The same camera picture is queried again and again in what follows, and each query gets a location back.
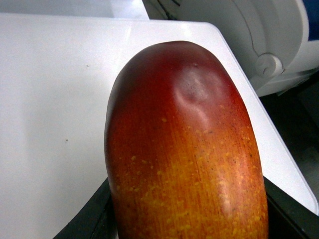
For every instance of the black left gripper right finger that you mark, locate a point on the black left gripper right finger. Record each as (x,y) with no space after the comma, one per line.
(288,219)

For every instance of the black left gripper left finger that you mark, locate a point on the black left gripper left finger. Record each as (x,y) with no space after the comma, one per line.
(96,220)

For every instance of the dark red yellow mango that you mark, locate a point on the dark red yellow mango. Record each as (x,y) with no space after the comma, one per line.
(181,154)

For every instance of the black slatted checkout counter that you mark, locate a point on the black slatted checkout counter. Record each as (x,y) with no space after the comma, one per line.
(295,114)

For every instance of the white checkout scale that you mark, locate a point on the white checkout scale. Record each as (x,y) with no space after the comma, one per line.
(56,73)

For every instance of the white blue label printer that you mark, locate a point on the white blue label printer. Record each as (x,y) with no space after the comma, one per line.
(276,42)

